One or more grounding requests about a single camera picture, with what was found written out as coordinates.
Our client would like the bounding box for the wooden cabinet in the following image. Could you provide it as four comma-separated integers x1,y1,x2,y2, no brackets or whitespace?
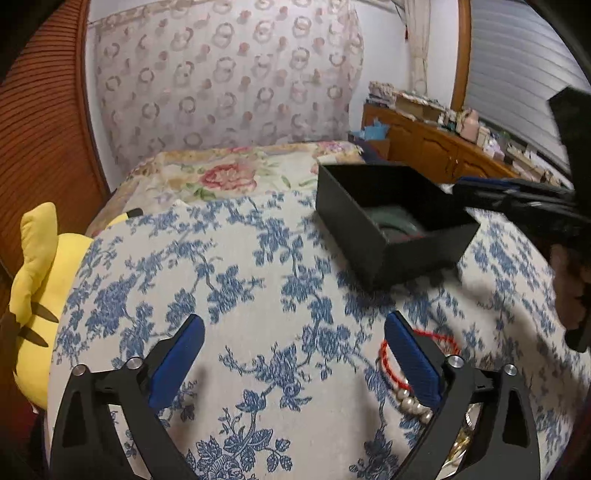
362,102,573,188

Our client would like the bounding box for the pink floral quilt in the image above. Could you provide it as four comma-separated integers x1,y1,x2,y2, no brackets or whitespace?
85,141,365,236

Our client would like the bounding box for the blue plastic bag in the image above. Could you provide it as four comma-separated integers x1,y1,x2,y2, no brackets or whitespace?
348,121,391,141

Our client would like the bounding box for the red bead bracelet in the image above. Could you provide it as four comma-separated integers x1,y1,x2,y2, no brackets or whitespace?
379,329,462,393

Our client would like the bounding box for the yellow plush toy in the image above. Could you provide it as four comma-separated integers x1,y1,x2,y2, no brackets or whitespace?
8,202,145,411

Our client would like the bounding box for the blue floral blanket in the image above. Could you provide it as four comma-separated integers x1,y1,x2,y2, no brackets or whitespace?
44,189,578,480

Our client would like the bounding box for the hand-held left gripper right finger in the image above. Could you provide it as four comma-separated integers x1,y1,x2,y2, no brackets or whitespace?
384,311,542,480

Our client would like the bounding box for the green bangle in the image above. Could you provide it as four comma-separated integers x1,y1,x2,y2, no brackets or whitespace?
365,208,428,243

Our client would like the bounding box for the patterned sheer curtain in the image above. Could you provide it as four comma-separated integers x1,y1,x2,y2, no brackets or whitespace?
92,0,365,169

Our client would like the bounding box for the wooden louvered door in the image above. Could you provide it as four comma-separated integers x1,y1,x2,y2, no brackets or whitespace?
0,0,112,278

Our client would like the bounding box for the wooden window frame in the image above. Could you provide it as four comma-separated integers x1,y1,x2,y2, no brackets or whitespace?
450,0,472,112

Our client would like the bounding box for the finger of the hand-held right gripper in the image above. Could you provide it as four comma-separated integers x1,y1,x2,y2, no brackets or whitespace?
454,176,575,217

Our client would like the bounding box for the white tied curtain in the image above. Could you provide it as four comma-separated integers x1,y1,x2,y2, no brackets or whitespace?
398,0,435,95

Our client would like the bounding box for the pink thermos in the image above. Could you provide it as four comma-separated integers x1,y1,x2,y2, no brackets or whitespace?
462,109,481,139

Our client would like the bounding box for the cardboard box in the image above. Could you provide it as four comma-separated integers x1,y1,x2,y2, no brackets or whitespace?
394,92,446,123

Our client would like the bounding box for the black box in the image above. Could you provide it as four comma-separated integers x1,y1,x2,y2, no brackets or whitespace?
315,161,482,291

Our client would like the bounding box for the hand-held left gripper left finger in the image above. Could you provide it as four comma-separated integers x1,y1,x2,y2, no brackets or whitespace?
50,314,206,480

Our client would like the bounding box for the grey window blind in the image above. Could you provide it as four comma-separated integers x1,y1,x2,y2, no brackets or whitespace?
464,0,587,171

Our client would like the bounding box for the stack of papers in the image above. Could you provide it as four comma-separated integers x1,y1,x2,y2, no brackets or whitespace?
368,80,395,106

